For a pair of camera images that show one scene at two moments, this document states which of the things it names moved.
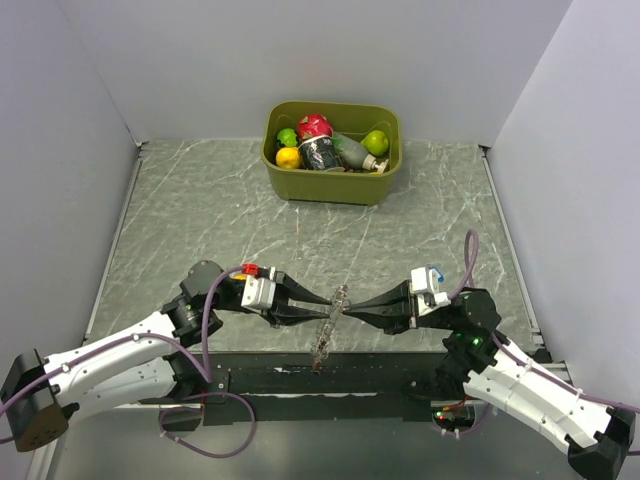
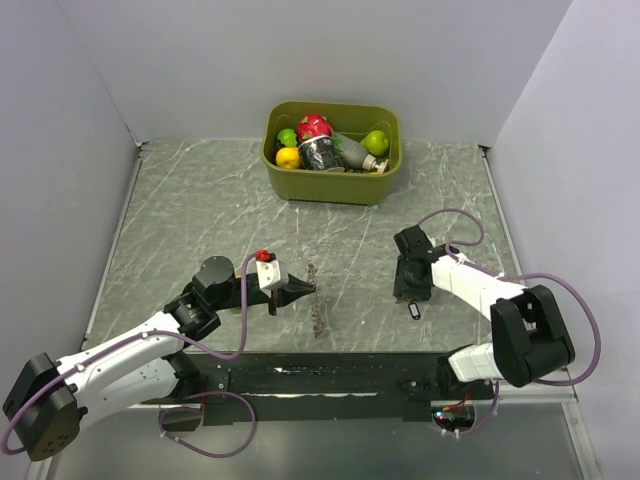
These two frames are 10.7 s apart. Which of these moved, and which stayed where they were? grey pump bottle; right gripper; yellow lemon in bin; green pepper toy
Moved: right gripper
Stayed: grey pump bottle; yellow lemon in bin; green pepper toy
